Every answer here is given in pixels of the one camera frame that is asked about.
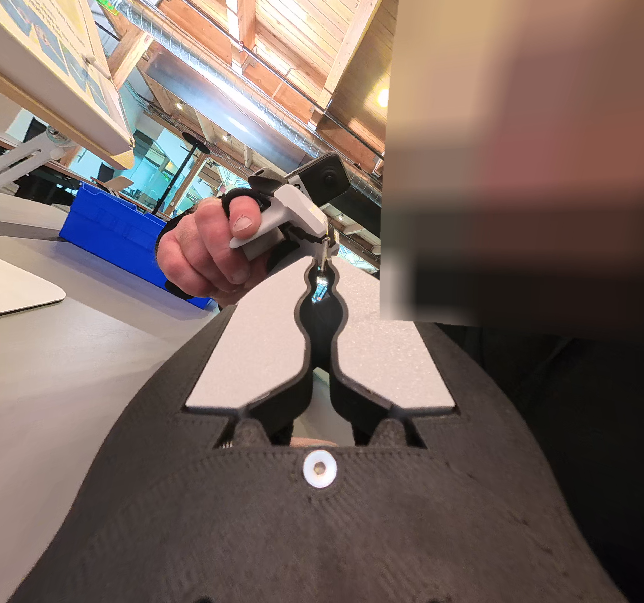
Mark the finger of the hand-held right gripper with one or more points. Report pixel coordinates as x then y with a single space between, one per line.
304 213

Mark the black pole with round top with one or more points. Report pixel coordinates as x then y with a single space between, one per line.
196 141

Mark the person's right hand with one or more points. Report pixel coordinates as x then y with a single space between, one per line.
201 251

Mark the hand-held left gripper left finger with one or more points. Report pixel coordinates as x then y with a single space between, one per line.
251 351

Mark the printed instruction sheet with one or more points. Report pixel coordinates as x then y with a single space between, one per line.
45 24

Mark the person's torso in black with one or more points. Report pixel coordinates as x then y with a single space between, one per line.
578 412

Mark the green exit sign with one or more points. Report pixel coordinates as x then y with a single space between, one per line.
105 2

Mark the silver spiral air duct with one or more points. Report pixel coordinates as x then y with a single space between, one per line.
166 42

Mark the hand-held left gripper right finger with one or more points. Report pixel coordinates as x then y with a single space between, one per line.
382 361

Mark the blue plastic bin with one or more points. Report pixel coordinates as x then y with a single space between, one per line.
110 230

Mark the instruction sheet on white stand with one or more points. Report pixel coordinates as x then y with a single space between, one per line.
20 281

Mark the long metal screw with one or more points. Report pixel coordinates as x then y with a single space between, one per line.
322 259

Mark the grey desk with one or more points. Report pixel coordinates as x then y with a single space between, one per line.
75 361

